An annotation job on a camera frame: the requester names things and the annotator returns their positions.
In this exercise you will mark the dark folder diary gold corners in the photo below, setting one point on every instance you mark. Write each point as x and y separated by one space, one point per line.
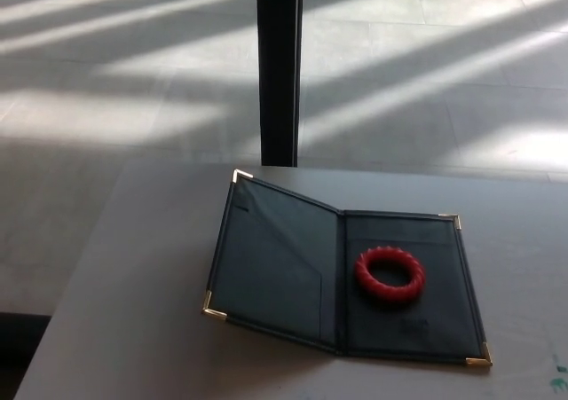
275 262

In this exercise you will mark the black window frame post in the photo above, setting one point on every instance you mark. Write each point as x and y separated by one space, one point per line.
278 67

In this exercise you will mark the dark floor mat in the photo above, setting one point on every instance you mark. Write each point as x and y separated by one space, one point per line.
13 342

